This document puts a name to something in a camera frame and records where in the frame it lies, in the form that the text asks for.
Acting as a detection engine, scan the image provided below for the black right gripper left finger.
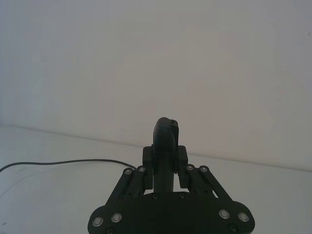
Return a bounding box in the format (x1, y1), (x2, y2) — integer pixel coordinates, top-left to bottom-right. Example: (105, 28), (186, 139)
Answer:
(89, 117), (176, 229)

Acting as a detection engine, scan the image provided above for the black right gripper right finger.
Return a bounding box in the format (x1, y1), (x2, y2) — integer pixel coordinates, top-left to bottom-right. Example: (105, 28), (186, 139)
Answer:
(172, 119), (255, 224)

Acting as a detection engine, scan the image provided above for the long black cable with plugs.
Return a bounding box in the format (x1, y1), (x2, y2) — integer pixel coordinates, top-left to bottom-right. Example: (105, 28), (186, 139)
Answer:
(0, 158), (134, 172)

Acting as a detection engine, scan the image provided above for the white table cloth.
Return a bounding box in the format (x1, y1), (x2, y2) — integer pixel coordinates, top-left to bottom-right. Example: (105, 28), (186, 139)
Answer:
(0, 124), (312, 234)

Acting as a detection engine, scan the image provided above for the plain pale wall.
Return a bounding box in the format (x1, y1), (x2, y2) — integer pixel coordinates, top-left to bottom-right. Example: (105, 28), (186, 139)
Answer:
(0, 0), (312, 172)

